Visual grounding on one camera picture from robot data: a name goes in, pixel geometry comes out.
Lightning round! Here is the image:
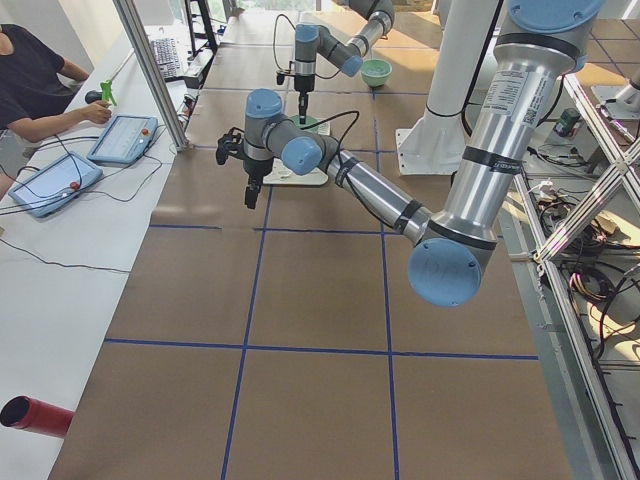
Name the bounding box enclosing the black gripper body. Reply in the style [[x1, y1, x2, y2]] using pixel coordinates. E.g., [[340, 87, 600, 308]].
[[215, 127, 273, 188], [294, 73, 314, 96]]

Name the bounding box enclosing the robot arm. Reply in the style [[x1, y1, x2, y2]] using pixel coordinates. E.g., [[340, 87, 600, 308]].
[[292, 0, 395, 125], [216, 1, 602, 307]]

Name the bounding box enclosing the cream bear serving tray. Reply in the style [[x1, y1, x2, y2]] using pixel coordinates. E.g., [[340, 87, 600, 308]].
[[262, 122, 332, 187]]

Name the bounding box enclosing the green bowl with ice cubes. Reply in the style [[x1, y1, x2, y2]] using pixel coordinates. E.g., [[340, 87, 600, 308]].
[[360, 59, 393, 88]]

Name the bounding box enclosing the far blue teach pendant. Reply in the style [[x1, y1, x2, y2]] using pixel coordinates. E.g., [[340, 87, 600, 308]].
[[87, 114, 158, 165]]

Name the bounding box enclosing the blue teach pendant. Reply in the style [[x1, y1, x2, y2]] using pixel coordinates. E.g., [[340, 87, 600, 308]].
[[8, 152, 103, 218], [87, 114, 158, 165]]

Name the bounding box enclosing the black keyboard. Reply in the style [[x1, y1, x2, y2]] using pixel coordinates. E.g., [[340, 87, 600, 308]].
[[150, 38, 182, 82]]

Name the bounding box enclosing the near blue teach pendant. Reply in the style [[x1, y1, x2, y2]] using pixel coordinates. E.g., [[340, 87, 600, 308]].
[[8, 152, 103, 218]]

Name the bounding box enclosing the person in black shirt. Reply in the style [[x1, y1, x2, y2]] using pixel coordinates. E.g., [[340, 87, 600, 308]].
[[1, 24, 112, 143]]

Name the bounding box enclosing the green device on shelf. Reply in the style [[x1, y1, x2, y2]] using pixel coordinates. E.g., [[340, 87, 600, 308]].
[[554, 108, 581, 137]]

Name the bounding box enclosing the red cylinder tube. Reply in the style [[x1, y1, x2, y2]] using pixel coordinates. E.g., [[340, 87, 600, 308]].
[[1, 396, 74, 438]]

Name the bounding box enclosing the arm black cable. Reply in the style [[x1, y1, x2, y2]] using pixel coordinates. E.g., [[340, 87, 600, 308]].
[[272, 13, 346, 84], [299, 110, 436, 221]]

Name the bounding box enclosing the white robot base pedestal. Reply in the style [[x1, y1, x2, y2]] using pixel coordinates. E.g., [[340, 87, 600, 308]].
[[396, 0, 503, 176]]

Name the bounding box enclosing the aluminium frame post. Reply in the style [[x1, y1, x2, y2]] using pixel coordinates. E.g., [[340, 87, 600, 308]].
[[113, 0, 189, 152]]

